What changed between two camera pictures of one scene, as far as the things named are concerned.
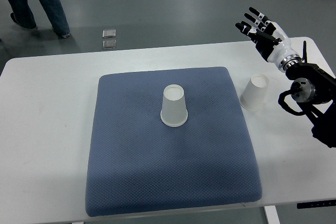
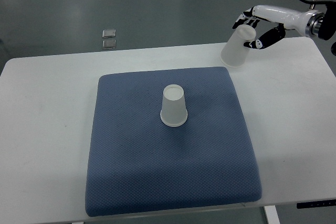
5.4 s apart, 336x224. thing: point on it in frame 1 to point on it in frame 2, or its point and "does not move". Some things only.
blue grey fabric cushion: (138, 164) does not move
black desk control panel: (315, 204) does not move
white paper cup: (252, 97) to (234, 54)
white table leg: (272, 214) does not move
